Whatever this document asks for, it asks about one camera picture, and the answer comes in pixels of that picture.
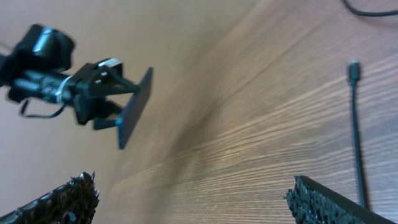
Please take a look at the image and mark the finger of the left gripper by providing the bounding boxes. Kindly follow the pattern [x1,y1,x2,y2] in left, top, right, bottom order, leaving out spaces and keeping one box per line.
[106,68,141,94]
[93,99,122,130]

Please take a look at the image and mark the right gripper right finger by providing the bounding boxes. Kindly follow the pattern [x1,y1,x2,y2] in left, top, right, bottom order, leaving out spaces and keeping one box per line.
[284,175,394,224]

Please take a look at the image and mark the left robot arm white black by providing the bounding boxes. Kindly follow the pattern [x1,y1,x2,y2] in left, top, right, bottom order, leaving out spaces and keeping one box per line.
[1,24,141,129]

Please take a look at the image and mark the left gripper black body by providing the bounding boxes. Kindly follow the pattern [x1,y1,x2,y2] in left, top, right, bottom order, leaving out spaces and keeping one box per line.
[71,58,123,125]

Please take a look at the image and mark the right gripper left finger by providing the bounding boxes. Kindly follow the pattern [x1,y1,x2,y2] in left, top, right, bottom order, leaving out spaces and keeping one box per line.
[1,172,100,224]

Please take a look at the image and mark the Samsung Galaxy smartphone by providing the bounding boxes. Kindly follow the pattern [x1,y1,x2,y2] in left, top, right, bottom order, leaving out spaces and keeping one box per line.
[116,67,154,150]

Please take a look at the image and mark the black USB charging cable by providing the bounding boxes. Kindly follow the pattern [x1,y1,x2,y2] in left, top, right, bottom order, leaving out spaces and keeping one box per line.
[341,0,398,210]

